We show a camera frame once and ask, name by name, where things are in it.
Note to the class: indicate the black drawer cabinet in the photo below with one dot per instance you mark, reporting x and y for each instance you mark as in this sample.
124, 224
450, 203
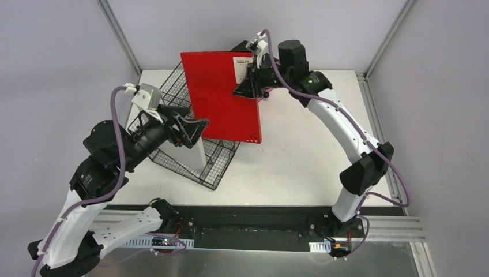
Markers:
241, 47

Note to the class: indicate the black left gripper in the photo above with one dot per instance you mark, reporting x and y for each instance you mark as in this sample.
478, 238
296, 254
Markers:
172, 127

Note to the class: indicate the white binder cover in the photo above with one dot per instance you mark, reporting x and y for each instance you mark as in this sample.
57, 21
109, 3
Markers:
194, 158

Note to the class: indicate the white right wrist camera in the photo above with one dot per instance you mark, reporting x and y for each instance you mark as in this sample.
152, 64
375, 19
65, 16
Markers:
258, 45

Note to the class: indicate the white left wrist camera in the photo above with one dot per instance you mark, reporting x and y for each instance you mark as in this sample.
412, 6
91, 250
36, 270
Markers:
146, 97

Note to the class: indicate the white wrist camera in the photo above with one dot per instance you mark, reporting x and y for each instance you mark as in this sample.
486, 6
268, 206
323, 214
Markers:
258, 45
146, 97

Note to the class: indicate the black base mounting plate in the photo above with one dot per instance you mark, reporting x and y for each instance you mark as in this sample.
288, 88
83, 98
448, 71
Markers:
286, 229

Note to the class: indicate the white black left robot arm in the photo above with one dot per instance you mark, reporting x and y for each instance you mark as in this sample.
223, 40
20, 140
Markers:
72, 247

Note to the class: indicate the white cable duct right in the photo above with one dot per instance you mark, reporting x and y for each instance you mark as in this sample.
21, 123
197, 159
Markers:
320, 247

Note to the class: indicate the white cable duct left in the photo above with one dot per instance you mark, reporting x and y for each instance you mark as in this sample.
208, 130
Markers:
147, 241

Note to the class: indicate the black wire mesh tray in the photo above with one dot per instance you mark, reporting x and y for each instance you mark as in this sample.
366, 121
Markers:
207, 162

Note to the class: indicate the red binder folder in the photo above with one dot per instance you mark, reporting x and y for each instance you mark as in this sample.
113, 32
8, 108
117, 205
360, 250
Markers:
212, 77

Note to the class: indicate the pink drawer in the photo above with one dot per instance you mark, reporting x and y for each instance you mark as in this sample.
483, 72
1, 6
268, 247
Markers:
263, 94

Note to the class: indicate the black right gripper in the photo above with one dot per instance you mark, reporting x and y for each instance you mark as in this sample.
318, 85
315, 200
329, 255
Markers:
245, 89

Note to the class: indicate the white cable duct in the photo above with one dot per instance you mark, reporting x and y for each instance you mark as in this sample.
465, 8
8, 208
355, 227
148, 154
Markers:
147, 241
320, 247

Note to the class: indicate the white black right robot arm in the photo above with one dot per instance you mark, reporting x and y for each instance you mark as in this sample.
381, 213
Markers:
368, 157

